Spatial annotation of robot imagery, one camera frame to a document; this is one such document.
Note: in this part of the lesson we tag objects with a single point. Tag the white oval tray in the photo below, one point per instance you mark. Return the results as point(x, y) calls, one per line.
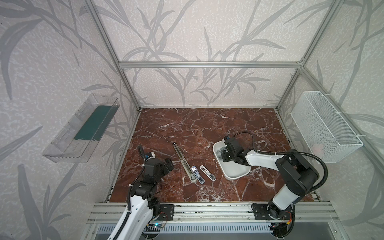
point(231, 170)

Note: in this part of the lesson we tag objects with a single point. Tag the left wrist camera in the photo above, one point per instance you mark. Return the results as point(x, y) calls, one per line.
point(150, 155)

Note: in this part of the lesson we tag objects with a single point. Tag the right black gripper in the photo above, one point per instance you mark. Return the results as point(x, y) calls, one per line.
point(227, 149)

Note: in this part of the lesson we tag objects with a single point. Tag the small white stapler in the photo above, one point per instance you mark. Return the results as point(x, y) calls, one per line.
point(208, 173)

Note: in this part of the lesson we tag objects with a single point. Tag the clear plastic wall bin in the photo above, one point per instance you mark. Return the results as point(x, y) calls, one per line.
point(79, 138)

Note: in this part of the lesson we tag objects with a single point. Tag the green circuit board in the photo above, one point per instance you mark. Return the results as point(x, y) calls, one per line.
point(155, 227)

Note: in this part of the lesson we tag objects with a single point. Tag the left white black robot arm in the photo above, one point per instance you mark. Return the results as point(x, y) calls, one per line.
point(142, 205)

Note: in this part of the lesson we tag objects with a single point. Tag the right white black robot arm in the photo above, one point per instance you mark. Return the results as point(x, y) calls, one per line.
point(302, 172)

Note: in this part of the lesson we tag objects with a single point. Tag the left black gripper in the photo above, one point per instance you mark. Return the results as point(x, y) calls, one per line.
point(163, 165)

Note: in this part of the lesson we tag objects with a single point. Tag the grey staple strip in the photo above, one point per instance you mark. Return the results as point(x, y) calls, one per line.
point(220, 156)

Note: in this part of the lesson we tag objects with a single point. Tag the white wire mesh basket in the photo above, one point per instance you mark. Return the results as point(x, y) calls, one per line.
point(320, 122)

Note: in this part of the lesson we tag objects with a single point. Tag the pink object in basket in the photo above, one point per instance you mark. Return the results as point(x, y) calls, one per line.
point(317, 149)

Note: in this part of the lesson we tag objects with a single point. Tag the beige black long stapler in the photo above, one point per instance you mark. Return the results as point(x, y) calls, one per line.
point(185, 164)

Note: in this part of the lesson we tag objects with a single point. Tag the small blue stapler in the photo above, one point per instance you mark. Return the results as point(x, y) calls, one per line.
point(197, 174)

